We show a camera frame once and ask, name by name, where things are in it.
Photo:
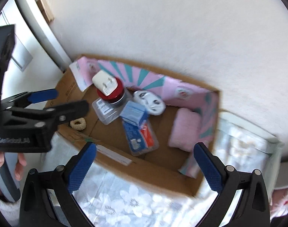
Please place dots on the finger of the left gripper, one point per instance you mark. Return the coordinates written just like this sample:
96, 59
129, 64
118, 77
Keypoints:
54, 116
24, 99

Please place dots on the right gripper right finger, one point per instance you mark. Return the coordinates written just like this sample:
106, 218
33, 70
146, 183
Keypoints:
252, 208

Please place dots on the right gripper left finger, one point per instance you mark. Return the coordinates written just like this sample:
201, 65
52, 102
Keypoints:
36, 208

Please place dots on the cream fluffy scrunchie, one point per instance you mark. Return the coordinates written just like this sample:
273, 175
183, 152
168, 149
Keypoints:
78, 124

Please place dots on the red lid clear jar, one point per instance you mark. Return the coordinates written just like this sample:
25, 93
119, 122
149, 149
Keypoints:
108, 108

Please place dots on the white plug charger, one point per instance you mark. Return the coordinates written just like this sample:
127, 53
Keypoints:
104, 82

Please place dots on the small blue box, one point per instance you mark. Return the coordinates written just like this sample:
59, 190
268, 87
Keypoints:
134, 113

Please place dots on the person's left hand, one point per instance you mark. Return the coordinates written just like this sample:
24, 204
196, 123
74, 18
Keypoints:
19, 166

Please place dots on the white fluffy left sleeve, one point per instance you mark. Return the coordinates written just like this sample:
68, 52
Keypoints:
10, 211

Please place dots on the floral bed sheet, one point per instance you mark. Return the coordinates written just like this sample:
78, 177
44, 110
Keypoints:
108, 198

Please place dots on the clear box blue red label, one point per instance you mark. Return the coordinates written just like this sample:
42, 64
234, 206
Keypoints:
140, 140

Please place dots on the pink lined cardboard box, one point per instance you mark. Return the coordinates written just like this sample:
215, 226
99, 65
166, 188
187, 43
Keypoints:
174, 89

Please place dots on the pink folded towel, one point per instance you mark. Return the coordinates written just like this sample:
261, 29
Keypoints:
185, 130

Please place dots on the white black earphone pouch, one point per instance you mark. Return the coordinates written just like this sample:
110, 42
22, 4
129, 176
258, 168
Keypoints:
153, 104

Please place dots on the wooden wall plate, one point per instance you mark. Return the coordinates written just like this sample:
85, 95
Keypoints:
45, 10

